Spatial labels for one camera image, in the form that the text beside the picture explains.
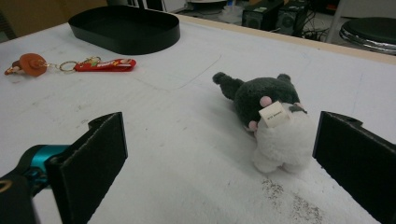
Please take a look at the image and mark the black oval tray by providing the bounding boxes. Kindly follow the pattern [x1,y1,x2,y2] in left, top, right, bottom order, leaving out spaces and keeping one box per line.
[67,4,181,56]

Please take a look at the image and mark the red strap keychain brown figure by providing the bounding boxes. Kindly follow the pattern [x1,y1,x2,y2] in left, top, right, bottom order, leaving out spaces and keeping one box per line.
[4,52,137,77]

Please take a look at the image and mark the tangle of black cables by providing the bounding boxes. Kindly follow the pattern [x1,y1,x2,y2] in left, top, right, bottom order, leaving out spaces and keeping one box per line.
[298,10,332,42]

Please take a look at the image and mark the brown wooden cabinet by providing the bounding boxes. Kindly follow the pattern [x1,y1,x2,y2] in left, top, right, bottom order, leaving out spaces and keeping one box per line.
[0,0,108,39]

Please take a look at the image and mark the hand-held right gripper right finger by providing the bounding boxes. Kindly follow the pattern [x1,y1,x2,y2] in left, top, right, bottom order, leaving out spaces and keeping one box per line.
[312,110,396,224]

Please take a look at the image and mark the white metal post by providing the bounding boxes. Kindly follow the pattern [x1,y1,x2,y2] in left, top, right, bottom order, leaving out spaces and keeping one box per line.
[324,0,354,44]

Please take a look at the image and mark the clear plastic container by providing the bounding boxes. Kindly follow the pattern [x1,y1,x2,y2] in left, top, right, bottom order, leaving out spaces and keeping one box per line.
[218,4,244,25]

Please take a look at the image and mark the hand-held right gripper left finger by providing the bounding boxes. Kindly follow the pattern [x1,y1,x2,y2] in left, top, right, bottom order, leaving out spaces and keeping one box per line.
[46,111,129,224]

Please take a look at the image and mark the grey and white plush toy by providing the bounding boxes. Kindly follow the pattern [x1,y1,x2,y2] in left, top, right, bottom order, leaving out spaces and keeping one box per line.
[212,71,318,174]

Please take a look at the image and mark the black round stool chrome rim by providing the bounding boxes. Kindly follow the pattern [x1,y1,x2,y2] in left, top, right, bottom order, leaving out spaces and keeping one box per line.
[338,16,396,57]

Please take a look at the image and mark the black speaker box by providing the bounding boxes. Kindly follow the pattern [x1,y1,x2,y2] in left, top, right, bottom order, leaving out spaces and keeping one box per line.
[241,0,285,33]
[276,2,310,37]

